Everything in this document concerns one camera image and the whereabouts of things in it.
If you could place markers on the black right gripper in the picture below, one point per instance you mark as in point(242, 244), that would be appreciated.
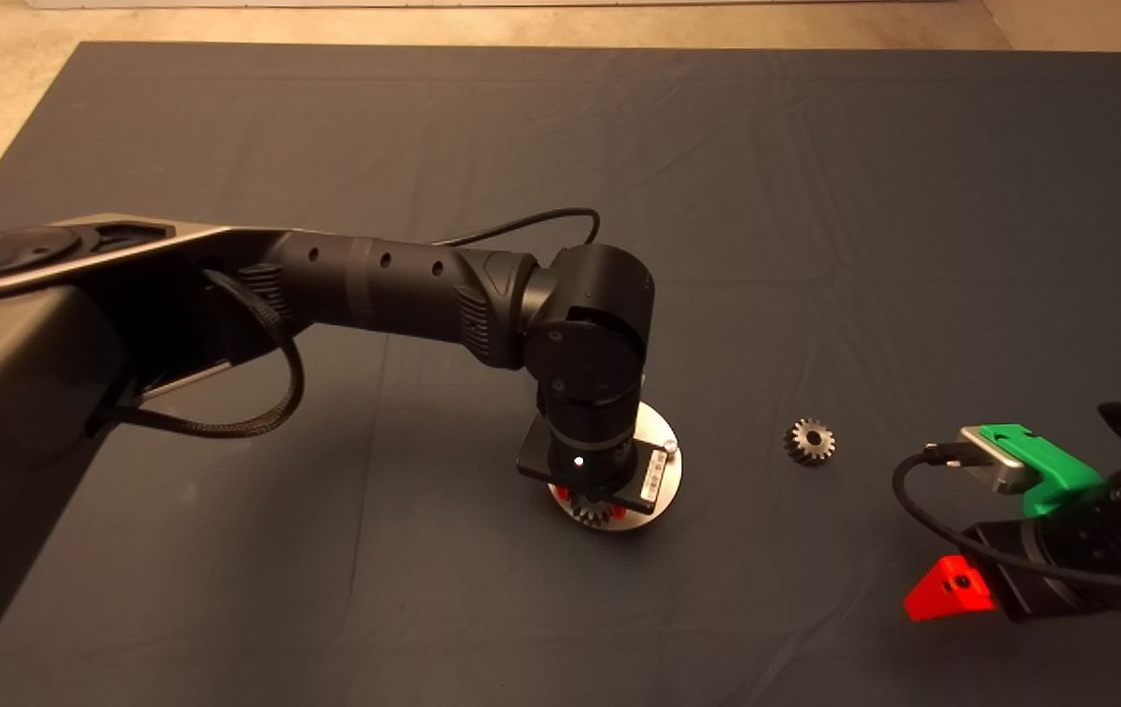
point(1061, 552)

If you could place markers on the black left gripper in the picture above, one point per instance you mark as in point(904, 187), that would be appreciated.
point(590, 471)

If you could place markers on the bright steel planetary gear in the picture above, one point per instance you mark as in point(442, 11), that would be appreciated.
point(592, 513)

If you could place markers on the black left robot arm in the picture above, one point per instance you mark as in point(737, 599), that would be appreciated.
point(374, 280)

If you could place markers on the round metal carrier plate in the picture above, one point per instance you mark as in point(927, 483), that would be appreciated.
point(657, 422)

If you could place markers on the dark steel planetary gear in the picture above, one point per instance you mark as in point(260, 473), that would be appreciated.
point(796, 448)

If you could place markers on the dark grey table cloth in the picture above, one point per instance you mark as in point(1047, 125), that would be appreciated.
point(816, 196)

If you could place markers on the silver right camera box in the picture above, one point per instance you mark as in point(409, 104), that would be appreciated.
point(997, 463)

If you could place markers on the green right camera mount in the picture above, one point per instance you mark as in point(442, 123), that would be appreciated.
point(1051, 473)

